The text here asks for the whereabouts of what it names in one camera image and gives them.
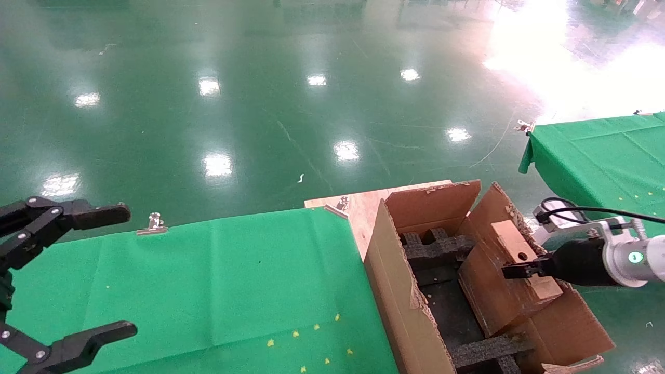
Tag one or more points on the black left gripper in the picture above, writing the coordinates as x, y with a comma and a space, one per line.
4, 291

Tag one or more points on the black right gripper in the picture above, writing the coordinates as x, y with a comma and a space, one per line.
582, 262

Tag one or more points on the long cardboard box with hole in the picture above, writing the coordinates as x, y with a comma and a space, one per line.
493, 296

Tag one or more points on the open brown cardboard carton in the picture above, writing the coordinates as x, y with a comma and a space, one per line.
395, 301

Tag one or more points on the black foam insert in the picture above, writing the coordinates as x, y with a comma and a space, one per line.
488, 350
436, 246

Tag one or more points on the silver metal binder clip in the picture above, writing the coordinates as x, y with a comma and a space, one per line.
343, 203
151, 224
524, 126
639, 112

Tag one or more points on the green table cloth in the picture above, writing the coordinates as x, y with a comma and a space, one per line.
597, 166
208, 291

